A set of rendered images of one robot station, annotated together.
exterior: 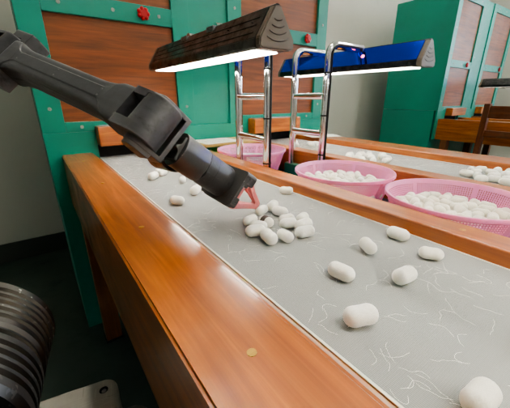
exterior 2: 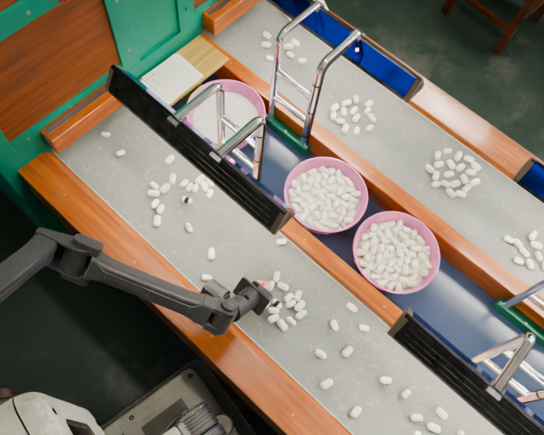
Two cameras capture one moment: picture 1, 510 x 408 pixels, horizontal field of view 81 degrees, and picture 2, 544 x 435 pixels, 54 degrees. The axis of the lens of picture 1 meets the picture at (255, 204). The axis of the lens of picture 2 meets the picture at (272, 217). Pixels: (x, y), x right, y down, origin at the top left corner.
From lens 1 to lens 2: 1.31 m
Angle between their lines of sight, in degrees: 47
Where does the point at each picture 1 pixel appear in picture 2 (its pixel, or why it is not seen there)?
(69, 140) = (19, 155)
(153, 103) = (226, 319)
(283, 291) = (295, 369)
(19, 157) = not seen: outside the picture
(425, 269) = (358, 339)
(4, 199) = not seen: outside the picture
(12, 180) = not seen: outside the picture
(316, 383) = (313, 421)
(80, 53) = (5, 76)
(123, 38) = (44, 28)
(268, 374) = (299, 421)
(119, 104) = (205, 319)
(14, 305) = (205, 414)
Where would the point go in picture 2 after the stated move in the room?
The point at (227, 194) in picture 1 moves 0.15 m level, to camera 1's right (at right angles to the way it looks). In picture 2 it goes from (256, 308) to (309, 299)
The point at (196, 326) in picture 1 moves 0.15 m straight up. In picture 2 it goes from (272, 407) to (276, 401)
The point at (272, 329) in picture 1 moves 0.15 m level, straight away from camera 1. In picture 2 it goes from (297, 403) to (289, 346)
